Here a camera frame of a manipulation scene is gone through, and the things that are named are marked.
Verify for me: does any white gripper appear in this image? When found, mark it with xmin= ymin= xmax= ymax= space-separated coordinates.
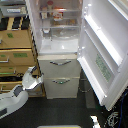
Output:
xmin=22 ymin=66 xmax=43 ymax=90

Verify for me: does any white fridge door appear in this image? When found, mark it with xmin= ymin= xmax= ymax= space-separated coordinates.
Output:
xmin=77 ymin=0 xmax=128 ymax=111

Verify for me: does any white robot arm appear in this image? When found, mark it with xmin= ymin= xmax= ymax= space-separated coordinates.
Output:
xmin=0 ymin=66 xmax=43 ymax=119

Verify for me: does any upper fridge drawer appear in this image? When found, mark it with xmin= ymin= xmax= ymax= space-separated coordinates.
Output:
xmin=38 ymin=54 xmax=81 ymax=78

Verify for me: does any fridge drawer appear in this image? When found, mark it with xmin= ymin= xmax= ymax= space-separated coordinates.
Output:
xmin=38 ymin=54 xmax=81 ymax=78
xmin=44 ymin=78 xmax=79 ymax=99

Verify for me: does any lower fridge drawer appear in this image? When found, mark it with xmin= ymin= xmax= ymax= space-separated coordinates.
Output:
xmin=44 ymin=78 xmax=79 ymax=99

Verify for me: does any clear fridge shelf tray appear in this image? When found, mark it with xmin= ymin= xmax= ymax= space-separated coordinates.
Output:
xmin=42 ymin=27 xmax=79 ymax=39

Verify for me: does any wooden shelf rack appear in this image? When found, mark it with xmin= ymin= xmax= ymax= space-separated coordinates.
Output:
xmin=0 ymin=16 xmax=46 ymax=98

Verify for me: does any white refrigerator body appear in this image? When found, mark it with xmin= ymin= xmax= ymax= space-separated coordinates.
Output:
xmin=25 ymin=0 xmax=84 ymax=100

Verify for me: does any red food package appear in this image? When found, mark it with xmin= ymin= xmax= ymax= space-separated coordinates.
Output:
xmin=53 ymin=12 xmax=63 ymax=21

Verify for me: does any green label inside door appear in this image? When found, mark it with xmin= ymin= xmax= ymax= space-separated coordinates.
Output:
xmin=95 ymin=56 xmax=111 ymax=81

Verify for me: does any grey box on shelf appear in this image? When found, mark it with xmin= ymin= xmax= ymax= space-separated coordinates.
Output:
xmin=0 ymin=5 xmax=27 ymax=17

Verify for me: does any cable coil on floor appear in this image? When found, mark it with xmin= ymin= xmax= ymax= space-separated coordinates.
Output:
xmin=78 ymin=78 xmax=93 ymax=94

